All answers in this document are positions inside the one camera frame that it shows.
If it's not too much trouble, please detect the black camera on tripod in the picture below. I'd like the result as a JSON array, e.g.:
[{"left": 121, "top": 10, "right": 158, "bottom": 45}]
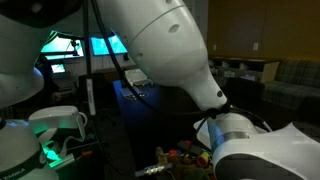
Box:
[{"left": 57, "top": 33, "right": 84, "bottom": 56}]

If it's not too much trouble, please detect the plaid sofa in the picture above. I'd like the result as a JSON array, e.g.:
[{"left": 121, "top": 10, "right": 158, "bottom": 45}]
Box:
[{"left": 263, "top": 60, "right": 320, "bottom": 110}]

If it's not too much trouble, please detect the clear plastic bin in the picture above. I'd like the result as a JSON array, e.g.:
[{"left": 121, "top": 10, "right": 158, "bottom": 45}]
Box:
[{"left": 193, "top": 121, "right": 211, "bottom": 149}]

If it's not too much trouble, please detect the right wall monitor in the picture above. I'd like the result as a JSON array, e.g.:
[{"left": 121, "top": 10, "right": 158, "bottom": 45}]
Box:
[{"left": 90, "top": 34, "right": 129, "bottom": 57}]

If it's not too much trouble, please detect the brown plush toy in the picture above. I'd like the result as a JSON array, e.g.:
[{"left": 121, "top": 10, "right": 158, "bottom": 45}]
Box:
[{"left": 155, "top": 147, "right": 216, "bottom": 180}]

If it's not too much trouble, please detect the small laptop screen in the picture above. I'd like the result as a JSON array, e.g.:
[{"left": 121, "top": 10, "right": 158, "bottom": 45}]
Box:
[{"left": 51, "top": 64, "right": 65, "bottom": 73}]

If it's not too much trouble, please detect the white box on desk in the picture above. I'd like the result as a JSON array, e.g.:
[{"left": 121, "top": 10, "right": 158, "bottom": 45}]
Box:
[{"left": 125, "top": 69, "right": 148, "bottom": 86}]

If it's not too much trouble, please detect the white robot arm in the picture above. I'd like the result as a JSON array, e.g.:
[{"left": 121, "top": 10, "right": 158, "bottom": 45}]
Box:
[{"left": 0, "top": 0, "right": 320, "bottom": 180}]

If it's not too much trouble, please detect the pink yellow toy cup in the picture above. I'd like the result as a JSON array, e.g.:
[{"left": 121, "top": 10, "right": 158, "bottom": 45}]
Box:
[{"left": 196, "top": 152, "right": 210, "bottom": 168}]

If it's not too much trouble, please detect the left wall monitor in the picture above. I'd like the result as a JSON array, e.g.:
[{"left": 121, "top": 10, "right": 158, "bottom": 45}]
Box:
[{"left": 41, "top": 31, "right": 84, "bottom": 60}]

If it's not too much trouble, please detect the orange handled tool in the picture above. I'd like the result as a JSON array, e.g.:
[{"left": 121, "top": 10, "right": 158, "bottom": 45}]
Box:
[{"left": 53, "top": 149, "right": 94, "bottom": 171}]

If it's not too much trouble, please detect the wall monitor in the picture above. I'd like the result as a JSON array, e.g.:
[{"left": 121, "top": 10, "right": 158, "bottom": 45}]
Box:
[
  {"left": 90, "top": 34, "right": 129, "bottom": 57},
  {"left": 41, "top": 31, "right": 84, "bottom": 60}
]

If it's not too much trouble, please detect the wooden shelf cabinet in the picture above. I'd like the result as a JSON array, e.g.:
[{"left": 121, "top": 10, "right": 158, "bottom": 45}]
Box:
[{"left": 209, "top": 56, "right": 280, "bottom": 83}]

